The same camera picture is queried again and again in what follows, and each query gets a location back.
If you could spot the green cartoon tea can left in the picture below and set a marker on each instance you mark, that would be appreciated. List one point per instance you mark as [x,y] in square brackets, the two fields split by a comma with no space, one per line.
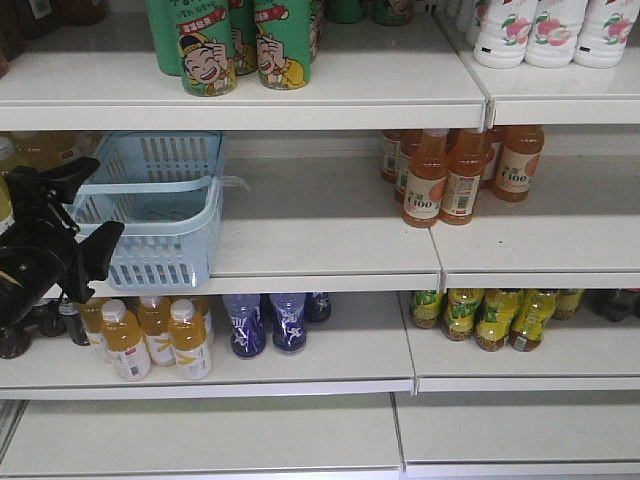
[204,46]

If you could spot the lemon tea bottle front middle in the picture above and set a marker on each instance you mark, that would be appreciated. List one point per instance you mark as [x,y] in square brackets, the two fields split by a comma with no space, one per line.
[500,306]

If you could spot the lemon tea bottle front right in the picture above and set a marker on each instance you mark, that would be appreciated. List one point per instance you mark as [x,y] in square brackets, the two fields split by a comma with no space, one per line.
[527,328]

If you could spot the blue sports drink bottle left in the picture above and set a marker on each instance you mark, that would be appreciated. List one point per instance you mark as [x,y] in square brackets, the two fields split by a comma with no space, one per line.
[248,337]

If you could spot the blue sports drink bottle right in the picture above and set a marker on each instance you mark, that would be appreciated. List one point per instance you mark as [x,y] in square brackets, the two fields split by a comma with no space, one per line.
[317,307]

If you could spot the orange juice bottle right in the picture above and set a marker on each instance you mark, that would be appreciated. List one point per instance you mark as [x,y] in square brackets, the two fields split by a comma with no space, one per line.
[522,148]

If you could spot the green cartoon tea can right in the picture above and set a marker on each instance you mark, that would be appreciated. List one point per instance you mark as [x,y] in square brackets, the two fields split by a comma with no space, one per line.
[283,43]

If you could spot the orange juice bottle front middle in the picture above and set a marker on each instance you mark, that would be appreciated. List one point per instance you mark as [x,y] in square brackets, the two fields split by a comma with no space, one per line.
[466,161]

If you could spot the blue sports drink bottle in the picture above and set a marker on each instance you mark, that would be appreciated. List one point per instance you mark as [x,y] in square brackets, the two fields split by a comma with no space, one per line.
[317,307]
[289,333]
[248,337]

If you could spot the white peach drink bottle left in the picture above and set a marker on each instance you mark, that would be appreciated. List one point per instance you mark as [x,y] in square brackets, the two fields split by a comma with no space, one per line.
[504,31]

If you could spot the yellow vitamin drink bottle right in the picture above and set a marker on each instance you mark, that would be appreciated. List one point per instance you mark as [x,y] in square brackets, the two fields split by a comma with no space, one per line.
[190,341]

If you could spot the white store shelving unit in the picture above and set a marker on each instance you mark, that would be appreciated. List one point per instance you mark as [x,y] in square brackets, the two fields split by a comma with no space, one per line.
[370,396]

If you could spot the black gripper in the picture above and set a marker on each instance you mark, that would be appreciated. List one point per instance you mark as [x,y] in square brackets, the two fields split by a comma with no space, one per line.
[44,229]

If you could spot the light blue plastic basket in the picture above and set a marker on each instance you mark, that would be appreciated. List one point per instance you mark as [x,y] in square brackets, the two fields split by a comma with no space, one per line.
[166,187]

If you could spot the yellow vitamin drink bottle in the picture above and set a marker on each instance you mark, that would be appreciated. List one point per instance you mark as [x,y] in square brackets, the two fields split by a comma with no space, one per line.
[154,315]
[190,341]
[126,346]

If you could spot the white peach drink bottle right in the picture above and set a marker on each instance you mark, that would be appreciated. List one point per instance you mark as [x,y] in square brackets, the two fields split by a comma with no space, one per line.
[606,28]

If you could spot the yellow vitamin drink bottle middle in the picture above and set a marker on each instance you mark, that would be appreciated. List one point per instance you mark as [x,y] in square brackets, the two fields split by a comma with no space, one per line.
[154,315]

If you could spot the orange juice bottle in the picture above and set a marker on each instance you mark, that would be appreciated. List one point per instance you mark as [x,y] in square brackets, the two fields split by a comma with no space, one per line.
[522,148]
[466,161]
[426,179]

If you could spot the white peach drink bottle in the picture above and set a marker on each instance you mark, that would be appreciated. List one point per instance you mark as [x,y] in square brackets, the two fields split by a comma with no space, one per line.
[553,37]
[504,31]
[606,28]

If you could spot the blue sports drink bottle middle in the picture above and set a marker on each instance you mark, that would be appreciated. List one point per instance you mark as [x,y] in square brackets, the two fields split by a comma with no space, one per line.
[289,333]

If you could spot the lemon tea bottle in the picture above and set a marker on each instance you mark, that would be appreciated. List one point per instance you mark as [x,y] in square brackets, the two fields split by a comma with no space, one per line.
[500,306]
[527,328]
[460,311]

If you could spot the yellow vitamin drink bottle left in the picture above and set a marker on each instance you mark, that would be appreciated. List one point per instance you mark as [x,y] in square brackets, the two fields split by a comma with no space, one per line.
[126,346]

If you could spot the lemon tea bottle front left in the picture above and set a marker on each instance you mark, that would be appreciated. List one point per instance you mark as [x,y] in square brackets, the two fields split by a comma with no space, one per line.
[460,311]

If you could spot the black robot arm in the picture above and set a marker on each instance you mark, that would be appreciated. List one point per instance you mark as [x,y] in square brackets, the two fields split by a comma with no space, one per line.
[24,281]

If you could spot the white peach drink bottle middle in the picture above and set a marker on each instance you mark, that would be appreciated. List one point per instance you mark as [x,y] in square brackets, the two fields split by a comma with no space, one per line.
[553,37]

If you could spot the green cartoon tea can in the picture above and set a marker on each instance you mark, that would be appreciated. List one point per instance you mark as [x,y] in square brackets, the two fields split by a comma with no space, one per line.
[283,43]
[204,46]

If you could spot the orange juice bottle front left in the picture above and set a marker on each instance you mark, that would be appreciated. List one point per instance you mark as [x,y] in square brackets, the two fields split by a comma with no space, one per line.
[426,179]

